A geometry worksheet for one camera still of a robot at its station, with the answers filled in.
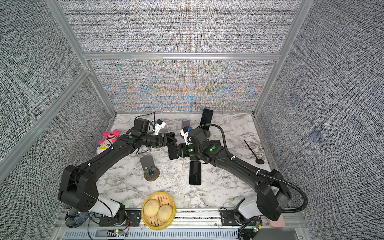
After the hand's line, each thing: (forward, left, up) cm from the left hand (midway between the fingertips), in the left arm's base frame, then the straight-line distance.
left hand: (173, 142), depth 80 cm
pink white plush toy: (+14, +42, -13) cm, 46 cm away
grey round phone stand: (+21, -7, -8) cm, 24 cm away
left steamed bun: (-28, +11, -13) cm, 33 cm away
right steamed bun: (-31, +4, -12) cm, 34 cm away
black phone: (-6, 0, 0) cm, 6 cm away
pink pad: (-37, -50, -17) cm, 65 cm away
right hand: (-4, -2, 0) cm, 5 cm away
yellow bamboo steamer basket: (-34, +10, -17) cm, 39 cm away
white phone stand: (+6, +5, +8) cm, 11 cm away
